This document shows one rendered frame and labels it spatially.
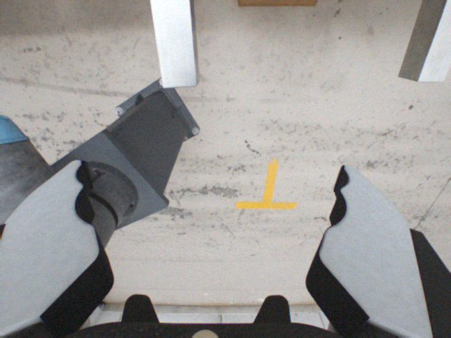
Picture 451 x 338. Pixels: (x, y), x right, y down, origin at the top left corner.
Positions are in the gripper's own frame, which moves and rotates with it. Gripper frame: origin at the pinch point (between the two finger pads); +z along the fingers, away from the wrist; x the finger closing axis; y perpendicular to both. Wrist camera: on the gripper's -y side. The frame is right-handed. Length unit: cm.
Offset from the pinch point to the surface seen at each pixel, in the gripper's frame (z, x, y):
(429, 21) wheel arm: 11.9, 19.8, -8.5
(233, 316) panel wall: 83, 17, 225
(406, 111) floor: 94, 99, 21
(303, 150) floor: 94, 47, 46
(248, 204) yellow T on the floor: 94, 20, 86
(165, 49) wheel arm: 8.9, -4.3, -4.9
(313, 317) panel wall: 81, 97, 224
